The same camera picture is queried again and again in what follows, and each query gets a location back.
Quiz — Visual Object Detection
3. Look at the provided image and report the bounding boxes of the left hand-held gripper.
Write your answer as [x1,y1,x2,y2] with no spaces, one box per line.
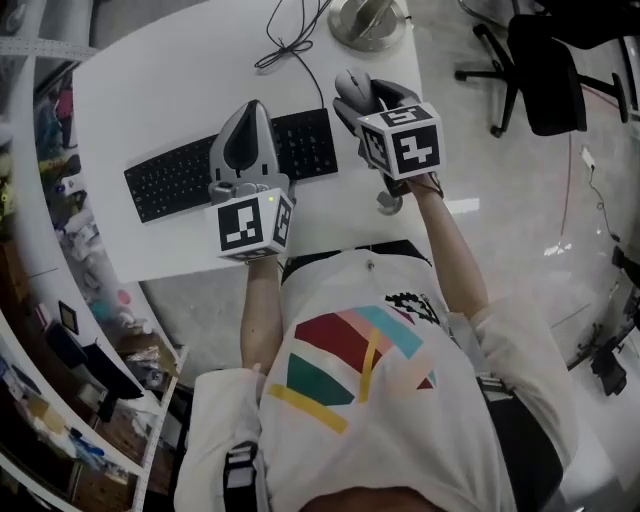
[203,99,298,264]

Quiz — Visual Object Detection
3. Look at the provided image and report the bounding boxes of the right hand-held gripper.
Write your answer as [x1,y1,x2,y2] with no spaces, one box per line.
[332,78,447,217]

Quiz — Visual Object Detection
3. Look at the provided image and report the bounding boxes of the grey computer mouse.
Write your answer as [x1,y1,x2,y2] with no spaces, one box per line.
[334,68,375,110]

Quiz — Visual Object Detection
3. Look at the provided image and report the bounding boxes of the black keyboard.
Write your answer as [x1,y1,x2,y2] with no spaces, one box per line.
[123,108,341,225]

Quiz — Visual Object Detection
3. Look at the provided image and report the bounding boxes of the person's right forearm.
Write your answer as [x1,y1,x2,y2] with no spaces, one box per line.
[405,171,490,317]

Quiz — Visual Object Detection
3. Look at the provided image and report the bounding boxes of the person's left forearm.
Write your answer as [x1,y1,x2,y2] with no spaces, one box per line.
[239,255,285,375]

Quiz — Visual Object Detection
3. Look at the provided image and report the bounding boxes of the silver round monitor stand base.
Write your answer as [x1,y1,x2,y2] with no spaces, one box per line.
[327,0,407,52]

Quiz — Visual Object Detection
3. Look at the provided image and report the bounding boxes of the black office chair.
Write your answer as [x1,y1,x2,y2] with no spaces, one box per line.
[453,9,632,139]

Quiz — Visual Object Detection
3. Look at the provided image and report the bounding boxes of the white metal shelf rack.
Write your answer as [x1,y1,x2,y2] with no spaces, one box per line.
[0,37,192,512]

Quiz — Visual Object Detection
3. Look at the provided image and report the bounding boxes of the white t-shirt with colourful print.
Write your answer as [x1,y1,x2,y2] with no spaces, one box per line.
[173,247,582,512]

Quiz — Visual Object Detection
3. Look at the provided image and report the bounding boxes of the black equipment on floor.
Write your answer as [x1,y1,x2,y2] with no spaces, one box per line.
[567,243,640,397]

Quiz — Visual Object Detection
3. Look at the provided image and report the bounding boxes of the black keyboard cable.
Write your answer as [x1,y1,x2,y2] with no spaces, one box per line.
[254,0,334,112]

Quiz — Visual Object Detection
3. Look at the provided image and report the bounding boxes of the black cable with white plug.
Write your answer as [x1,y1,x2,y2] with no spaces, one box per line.
[578,143,622,244]

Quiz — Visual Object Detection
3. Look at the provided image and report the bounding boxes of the grey backpack strap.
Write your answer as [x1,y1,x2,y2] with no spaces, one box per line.
[221,439,262,512]
[447,312,566,501]

